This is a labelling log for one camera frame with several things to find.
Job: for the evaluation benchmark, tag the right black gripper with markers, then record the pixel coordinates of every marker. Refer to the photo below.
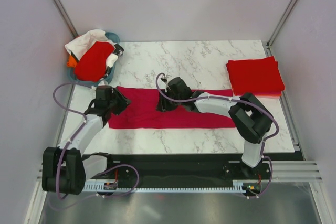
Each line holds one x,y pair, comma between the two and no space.
163,104

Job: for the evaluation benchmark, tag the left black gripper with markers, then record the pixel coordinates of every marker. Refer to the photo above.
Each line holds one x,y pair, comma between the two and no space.
123,102

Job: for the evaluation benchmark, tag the magenta t shirt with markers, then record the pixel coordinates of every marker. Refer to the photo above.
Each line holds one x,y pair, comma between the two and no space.
142,114

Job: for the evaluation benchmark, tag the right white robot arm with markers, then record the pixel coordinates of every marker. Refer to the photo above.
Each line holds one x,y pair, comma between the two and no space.
251,119

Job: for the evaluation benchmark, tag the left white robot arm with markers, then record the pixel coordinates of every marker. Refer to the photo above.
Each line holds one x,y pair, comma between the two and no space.
64,170

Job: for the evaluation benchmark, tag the black white garment in basket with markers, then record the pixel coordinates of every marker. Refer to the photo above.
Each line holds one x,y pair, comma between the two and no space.
112,58

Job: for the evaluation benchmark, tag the red t shirt in basket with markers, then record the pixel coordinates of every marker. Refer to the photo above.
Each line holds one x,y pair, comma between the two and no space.
92,65

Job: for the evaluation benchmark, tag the teal laundry basket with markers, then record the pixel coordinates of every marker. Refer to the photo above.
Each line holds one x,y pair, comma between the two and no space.
113,39

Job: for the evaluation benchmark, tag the orange garment in basket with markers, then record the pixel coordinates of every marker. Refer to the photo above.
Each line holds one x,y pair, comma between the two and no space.
72,61

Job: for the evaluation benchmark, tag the white t shirt in basket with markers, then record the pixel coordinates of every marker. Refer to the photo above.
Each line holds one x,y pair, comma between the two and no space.
80,45

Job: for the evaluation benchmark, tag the folded orange t shirt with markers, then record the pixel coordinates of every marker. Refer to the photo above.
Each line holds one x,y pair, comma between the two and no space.
268,93

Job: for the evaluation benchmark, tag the folded red t shirt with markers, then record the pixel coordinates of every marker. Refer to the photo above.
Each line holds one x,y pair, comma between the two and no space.
254,75

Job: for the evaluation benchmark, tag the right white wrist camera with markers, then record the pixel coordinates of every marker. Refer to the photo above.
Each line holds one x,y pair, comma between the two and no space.
165,80

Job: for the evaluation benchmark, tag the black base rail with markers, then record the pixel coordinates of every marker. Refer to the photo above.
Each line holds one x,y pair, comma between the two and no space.
179,171

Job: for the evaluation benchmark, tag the white slotted cable duct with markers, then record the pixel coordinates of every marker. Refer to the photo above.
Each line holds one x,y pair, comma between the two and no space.
93,186

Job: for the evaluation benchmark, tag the left aluminium frame post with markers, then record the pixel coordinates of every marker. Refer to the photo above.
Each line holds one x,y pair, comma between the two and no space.
66,18

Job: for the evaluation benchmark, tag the aluminium frame post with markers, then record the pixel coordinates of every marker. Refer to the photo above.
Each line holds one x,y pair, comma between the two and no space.
283,19
66,18

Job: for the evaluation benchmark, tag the right aluminium frame post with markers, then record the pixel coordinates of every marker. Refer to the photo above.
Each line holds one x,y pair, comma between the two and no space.
283,19

